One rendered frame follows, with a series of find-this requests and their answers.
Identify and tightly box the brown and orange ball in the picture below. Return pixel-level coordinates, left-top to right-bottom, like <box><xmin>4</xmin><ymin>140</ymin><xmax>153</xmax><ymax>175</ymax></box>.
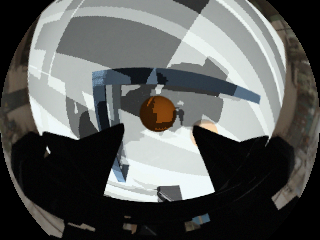
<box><xmin>139</xmin><ymin>96</ymin><xmax>176</xmax><ymax>132</ymax></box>

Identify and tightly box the translucent orange ball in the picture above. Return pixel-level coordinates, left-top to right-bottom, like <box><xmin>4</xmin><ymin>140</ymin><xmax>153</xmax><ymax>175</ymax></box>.
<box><xmin>189</xmin><ymin>119</ymin><xmax>219</xmax><ymax>145</ymax></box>

